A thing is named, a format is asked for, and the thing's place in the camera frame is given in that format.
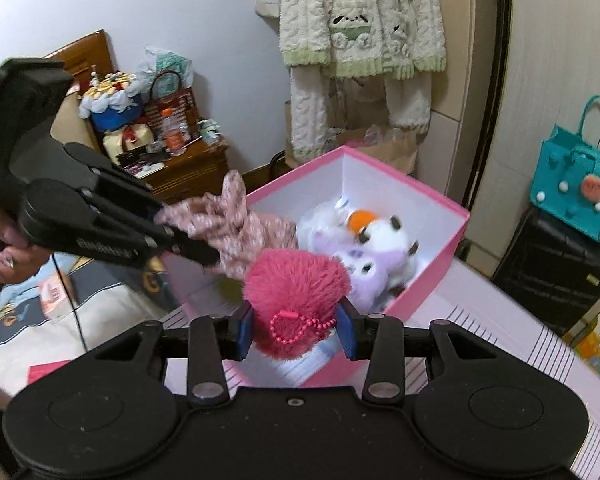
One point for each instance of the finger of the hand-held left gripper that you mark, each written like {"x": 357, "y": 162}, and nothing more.
{"x": 125, "y": 195}
{"x": 110, "y": 247}

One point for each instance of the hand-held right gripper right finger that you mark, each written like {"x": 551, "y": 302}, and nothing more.
{"x": 347, "y": 327}

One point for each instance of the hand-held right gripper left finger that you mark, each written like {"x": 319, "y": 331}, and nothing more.
{"x": 245, "y": 330}

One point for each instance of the purple plush toy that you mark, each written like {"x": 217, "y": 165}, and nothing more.
{"x": 380, "y": 280}

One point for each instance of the pink fluffy ball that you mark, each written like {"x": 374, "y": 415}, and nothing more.
{"x": 295, "y": 285}

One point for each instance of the white plush dog toy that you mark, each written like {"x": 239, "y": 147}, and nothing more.
{"x": 385, "y": 240}

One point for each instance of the pink floral cloth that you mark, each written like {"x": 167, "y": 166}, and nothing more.
{"x": 250, "y": 230}

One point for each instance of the clear plastic bag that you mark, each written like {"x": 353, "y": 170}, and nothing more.
{"x": 320, "y": 225}

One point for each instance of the orange ball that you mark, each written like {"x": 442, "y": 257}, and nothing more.
{"x": 361, "y": 219}

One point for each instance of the pink cardboard box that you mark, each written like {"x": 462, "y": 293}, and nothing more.
{"x": 405, "y": 190}

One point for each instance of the person's left hand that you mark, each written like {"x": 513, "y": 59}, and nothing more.
{"x": 22, "y": 256}

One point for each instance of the cream gift box with ribbon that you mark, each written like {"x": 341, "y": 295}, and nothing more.
{"x": 115, "y": 145}

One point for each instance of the printed blanket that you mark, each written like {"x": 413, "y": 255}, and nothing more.
{"x": 105, "y": 320}

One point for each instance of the orange white packet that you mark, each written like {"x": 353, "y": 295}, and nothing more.
{"x": 55, "y": 297}

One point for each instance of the orange label bottle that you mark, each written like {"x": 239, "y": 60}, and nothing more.
{"x": 172, "y": 135}

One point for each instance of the blue wrapped flower bouquet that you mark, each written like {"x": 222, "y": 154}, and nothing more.
{"x": 112, "y": 117}

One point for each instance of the wooden headboard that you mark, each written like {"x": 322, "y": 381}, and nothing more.
{"x": 87, "y": 55}

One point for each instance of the brown woven basket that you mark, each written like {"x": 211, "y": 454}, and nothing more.
{"x": 180, "y": 105}

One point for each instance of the striped tablecloth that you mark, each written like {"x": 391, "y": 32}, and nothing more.
{"x": 480, "y": 320}

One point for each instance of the plastic bag with green pack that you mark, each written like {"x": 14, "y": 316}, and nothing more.
{"x": 172, "y": 62}

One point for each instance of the red envelope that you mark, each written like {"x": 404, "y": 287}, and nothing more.
{"x": 45, "y": 372}

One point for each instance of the brown paper bag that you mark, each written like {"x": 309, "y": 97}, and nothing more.
{"x": 395, "y": 152}

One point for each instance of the white fleece pajama pants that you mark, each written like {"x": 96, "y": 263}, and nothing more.
{"x": 305, "y": 120}

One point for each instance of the crushed clear plastic bottle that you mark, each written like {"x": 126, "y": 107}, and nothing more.
{"x": 380, "y": 135}

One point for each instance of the black suitcase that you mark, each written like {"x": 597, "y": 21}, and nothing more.
{"x": 545, "y": 270}

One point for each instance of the teal tote bag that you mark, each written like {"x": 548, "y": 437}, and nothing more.
{"x": 560, "y": 195}

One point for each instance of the white green fleece pajama jacket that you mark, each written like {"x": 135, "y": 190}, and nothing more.
{"x": 310, "y": 20}

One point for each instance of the beige wardrobe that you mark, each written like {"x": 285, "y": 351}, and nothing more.
{"x": 545, "y": 60}

